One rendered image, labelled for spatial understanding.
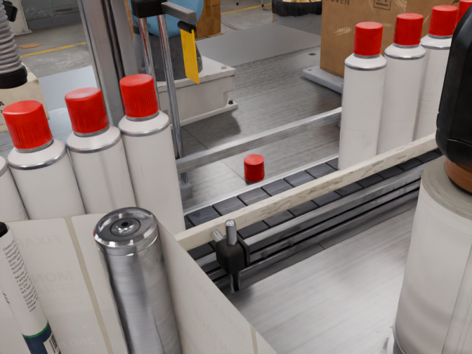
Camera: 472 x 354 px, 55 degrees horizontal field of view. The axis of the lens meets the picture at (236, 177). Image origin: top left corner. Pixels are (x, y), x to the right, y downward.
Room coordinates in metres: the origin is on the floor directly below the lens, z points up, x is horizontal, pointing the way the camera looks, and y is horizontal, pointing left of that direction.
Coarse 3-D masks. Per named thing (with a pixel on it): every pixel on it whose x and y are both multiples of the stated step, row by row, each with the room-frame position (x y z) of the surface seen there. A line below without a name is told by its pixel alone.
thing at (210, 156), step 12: (336, 108) 0.60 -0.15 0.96; (300, 120) 0.57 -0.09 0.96; (312, 120) 0.56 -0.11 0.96; (324, 120) 0.57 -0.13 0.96; (336, 120) 0.58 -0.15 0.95; (264, 132) 0.54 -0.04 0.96; (276, 132) 0.54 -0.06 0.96; (288, 132) 0.54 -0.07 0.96; (300, 132) 0.55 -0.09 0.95; (228, 144) 0.51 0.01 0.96; (240, 144) 0.51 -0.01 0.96; (252, 144) 0.52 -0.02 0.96; (264, 144) 0.53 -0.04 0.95; (192, 156) 0.49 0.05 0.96; (204, 156) 0.49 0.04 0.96; (216, 156) 0.49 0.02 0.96; (228, 156) 0.50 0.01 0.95; (180, 168) 0.47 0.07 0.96; (192, 168) 0.48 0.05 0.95
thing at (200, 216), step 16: (336, 160) 0.59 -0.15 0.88; (416, 160) 0.57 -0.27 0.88; (288, 176) 0.55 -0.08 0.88; (304, 176) 0.55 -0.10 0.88; (320, 176) 0.55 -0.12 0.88; (368, 176) 0.54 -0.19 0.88; (384, 176) 0.54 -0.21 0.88; (256, 192) 0.52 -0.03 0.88; (272, 192) 0.52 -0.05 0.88; (336, 192) 0.51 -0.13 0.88; (352, 192) 0.50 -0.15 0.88; (208, 208) 0.49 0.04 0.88; (224, 208) 0.49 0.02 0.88; (240, 208) 0.48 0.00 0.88; (304, 208) 0.48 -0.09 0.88; (192, 224) 0.46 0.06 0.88; (256, 224) 0.45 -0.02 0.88; (272, 224) 0.45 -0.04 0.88; (192, 256) 0.40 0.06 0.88
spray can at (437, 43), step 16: (432, 16) 0.62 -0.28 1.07; (448, 16) 0.60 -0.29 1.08; (432, 32) 0.61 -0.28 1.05; (448, 32) 0.60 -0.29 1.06; (432, 48) 0.60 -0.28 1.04; (448, 48) 0.59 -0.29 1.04; (432, 64) 0.60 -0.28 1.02; (432, 80) 0.60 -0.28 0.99; (432, 96) 0.60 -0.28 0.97; (432, 112) 0.60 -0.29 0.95; (416, 128) 0.60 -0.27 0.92; (432, 128) 0.60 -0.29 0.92
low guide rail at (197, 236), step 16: (416, 144) 0.56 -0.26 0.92; (432, 144) 0.57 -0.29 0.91; (368, 160) 0.53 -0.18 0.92; (384, 160) 0.53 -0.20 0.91; (400, 160) 0.54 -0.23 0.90; (336, 176) 0.49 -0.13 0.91; (352, 176) 0.50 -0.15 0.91; (288, 192) 0.46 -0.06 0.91; (304, 192) 0.47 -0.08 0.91; (320, 192) 0.48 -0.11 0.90; (256, 208) 0.43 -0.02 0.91; (272, 208) 0.44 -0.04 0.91; (288, 208) 0.45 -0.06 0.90; (208, 224) 0.41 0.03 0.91; (224, 224) 0.41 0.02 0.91; (240, 224) 0.42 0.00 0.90; (192, 240) 0.39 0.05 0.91; (208, 240) 0.40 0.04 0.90
